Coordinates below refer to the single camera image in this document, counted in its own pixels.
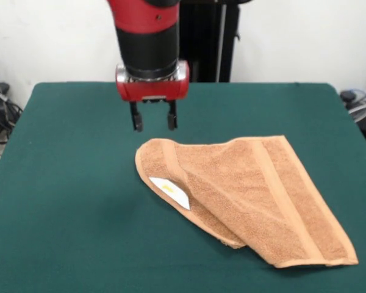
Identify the black equipment stand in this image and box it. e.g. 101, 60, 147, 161
178, 0, 242, 83

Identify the tan terry towel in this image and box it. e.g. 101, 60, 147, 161
135, 135, 359, 270

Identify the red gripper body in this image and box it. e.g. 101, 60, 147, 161
115, 62, 190, 103

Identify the dark green table cloth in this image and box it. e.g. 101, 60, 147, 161
0, 81, 366, 293

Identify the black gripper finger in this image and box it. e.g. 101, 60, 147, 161
129, 101, 145, 133
166, 100, 179, 132

